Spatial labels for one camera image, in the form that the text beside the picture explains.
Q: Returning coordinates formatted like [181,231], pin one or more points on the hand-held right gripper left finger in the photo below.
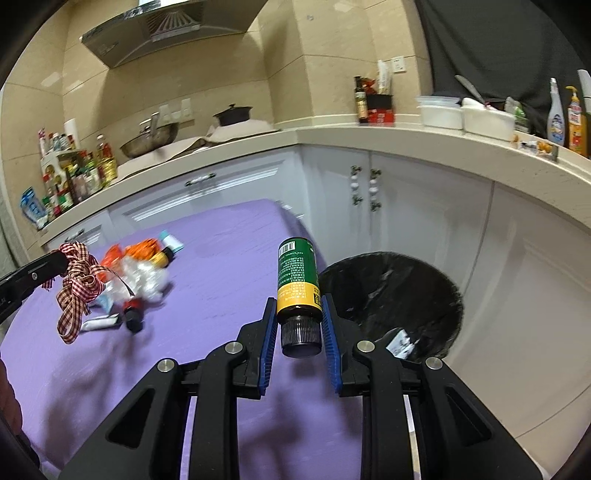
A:
[268,344]

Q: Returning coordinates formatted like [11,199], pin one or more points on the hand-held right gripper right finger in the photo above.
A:
[330,344]

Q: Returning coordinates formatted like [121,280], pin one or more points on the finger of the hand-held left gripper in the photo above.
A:
[32,274]

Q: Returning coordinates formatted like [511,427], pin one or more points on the red checked ribbon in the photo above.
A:
[74,281]

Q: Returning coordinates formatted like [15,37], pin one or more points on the green yellow-label bottle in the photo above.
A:
[295,277]

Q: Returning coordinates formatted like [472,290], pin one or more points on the small grey-white tube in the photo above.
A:
[99,323]

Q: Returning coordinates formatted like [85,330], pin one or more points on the black trash bin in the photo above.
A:
[406,295]

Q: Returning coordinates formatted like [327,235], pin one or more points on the small dark red-label bottle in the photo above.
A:
[134,316]

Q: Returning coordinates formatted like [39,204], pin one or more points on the clear plastic wrapper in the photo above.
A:
[143,277]

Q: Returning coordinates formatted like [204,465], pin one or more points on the blue white packet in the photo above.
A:
[32,207]

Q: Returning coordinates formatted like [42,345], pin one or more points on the white printed tube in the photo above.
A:
[399,344]

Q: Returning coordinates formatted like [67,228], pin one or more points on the purple tablecloth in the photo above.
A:
[221,286]

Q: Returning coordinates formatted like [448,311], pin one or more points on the light blue packet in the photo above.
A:
[104,302]

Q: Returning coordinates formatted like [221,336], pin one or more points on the rack of condiment jars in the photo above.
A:
[64,184]

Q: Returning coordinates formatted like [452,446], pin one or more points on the orange plastic wrapper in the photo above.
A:
[138,251]

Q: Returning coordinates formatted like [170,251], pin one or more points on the small brown yellow-label bottle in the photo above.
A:
[161,258]

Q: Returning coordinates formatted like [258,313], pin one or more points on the cooking oil bottle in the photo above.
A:
[107,161]

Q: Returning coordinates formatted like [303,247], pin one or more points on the white tube teal cap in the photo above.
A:
[171,241]

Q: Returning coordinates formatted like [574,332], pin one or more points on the paper towel roll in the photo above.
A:
[70,134]

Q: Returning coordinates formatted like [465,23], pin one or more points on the beige stove cover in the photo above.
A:
[152,162]

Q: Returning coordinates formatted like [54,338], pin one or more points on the white kitchen cabinet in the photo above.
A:
[438,207]

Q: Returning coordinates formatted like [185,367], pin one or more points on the steel wok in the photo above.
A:
[150,141]

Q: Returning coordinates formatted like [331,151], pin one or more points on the black pot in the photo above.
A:
[233,115]

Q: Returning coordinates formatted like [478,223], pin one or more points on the red box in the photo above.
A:
[382,116]

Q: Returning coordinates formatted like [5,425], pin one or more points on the dark sauce bottle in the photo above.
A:
[361,104]

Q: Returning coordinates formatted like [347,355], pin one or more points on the black container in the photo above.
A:
[381,101]

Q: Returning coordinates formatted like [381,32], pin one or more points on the white lidded plastic container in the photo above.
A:
[438,113]

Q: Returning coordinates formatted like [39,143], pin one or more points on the steel range hood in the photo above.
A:
[152,32]

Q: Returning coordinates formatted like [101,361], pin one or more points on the white plastic tub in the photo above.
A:
[489,122]

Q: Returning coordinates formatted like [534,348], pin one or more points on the white upright packet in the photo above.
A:
[384,76]

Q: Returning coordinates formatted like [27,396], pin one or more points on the small orange sweets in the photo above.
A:
[544,147]

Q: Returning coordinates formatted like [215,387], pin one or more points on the steel spatula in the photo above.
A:
[468,85]

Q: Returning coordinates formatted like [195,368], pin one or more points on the green packet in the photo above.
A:
[518,115]

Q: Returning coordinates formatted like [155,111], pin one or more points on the white spray bottle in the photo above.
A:
[556,120]

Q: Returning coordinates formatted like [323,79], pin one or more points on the orange dish soap bottle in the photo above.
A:
[576,124]

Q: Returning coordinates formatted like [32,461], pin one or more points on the black cloth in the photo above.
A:
[498,41]

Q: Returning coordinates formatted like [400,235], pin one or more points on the white wall socket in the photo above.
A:
[165,113]
[398,64]
[185,109]

